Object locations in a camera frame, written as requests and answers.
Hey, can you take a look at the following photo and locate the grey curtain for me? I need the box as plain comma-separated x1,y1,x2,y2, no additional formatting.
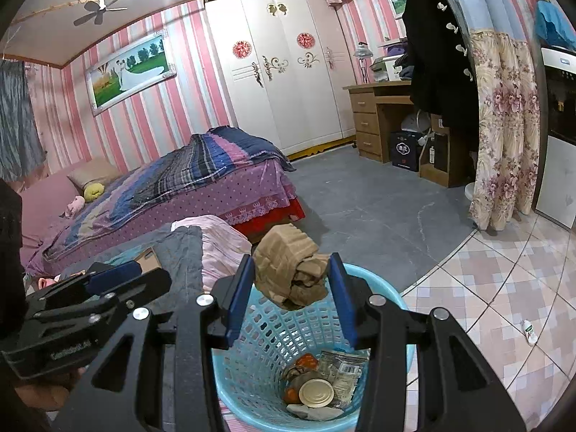
0,58,46,183

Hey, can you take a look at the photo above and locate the white ceiling fan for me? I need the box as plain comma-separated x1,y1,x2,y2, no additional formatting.
73,0,127,27

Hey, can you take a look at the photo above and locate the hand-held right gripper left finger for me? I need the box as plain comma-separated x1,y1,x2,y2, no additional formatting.
51,254,256,432

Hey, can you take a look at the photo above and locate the beige phone case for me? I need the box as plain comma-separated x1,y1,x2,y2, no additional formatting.
132,247,162,275

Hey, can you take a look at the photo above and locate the grey blanket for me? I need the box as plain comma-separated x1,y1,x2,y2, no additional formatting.
58,225,205,300

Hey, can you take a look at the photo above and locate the light blue plastic basket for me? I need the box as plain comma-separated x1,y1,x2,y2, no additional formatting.
211,263,417,432

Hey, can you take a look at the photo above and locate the striped plaid bed blanket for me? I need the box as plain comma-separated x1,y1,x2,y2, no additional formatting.
45,127,295,259

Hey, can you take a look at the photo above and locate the pink plush toy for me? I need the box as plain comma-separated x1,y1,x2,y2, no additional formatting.
63,195,86,217

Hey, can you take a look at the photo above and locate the white sock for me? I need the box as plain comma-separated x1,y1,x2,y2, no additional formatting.
288,404,345,421

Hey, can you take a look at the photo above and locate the grey printed snack wrapper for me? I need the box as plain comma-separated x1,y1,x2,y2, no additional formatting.
317,348,367,408

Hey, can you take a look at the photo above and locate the floral curtain with blue top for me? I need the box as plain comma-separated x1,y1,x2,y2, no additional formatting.
427,0,541,230

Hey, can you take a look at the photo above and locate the desk lamp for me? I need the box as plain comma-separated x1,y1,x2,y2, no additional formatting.
352,40,373,84

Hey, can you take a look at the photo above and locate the white electric fan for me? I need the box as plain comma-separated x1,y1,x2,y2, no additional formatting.
400,112,430,138

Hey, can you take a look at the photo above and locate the bed with purple dotted skirt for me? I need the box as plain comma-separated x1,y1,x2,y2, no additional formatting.
42,126,307,275

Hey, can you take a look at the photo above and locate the beige pillow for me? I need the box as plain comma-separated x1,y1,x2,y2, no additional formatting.
67,157,120,190

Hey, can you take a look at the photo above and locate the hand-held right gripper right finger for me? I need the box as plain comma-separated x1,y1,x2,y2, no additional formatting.
328,253,527,432

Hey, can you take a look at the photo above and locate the black coat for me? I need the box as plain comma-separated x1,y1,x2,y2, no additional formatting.
402,0,478,124

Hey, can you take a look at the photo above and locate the pile of dark clothes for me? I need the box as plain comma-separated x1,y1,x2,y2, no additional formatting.
382,38,412,82

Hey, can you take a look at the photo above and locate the pink cloth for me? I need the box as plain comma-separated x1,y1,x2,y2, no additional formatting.
173,215,253,293

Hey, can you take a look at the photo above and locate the white storage box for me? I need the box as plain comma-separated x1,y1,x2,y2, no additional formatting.
371,56,397,82

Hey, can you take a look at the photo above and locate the black cardboard box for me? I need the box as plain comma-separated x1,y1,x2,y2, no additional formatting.
389,130,424,172

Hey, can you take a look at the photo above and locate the brown cloth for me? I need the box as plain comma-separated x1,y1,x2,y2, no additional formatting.
252,222,331,311

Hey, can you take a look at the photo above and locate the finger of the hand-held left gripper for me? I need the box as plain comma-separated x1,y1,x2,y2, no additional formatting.
33,260,145,310
36,269,173,339

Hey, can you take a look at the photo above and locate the blue cloth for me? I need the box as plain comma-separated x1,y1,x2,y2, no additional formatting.
535,0,576,52

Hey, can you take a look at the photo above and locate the wooden desk with drawers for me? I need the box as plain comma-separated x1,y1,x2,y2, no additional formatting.
343,82,473,189

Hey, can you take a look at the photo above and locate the person's left hand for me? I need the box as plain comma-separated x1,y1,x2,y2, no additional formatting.
15,368,87,411

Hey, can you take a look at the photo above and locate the white wardrobe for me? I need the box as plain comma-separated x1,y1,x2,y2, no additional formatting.
203,0,358,157

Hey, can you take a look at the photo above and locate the white water dispenser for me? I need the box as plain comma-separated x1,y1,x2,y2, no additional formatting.
533,47,576,230

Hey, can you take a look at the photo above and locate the framed wedding photo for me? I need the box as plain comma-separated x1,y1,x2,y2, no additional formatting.
85,29,176,115

